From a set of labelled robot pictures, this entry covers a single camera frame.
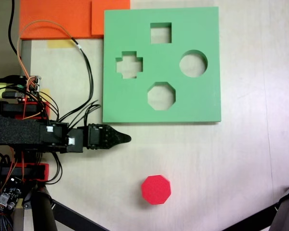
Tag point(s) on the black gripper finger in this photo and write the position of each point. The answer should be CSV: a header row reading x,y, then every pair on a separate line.
x,y
113,133
113,141

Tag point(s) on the red octagonal pillar block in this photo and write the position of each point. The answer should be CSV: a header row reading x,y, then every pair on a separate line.
x,y
156,190

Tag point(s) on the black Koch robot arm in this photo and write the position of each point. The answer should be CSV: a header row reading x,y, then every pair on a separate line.
x,y
14,130

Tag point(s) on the small orange block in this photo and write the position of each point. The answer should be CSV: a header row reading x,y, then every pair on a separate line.
x,y
97,19

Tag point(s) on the large flat orange block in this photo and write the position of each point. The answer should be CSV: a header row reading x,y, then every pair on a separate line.
x,y
50,19

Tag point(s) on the red and black table clamp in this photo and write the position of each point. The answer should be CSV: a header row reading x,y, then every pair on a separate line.
x,y
44,172
47,108

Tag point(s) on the small yellow tape piece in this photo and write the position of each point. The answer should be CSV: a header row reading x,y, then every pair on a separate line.
x,y
46,92

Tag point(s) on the black tripod brace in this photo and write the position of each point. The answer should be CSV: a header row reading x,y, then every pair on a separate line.
x,y
82,219
250,220

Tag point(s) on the black USB plug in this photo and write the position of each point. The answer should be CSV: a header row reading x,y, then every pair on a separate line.
x,y
12,94

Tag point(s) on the yellow tape strip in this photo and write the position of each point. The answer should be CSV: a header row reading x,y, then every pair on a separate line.
x,y
60,43

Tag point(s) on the green shape sorting board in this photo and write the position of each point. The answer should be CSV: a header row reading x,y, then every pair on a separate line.
x,y
135,36

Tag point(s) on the small black circuit board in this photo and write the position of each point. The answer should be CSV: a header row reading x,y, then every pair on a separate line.
x,y
9,192

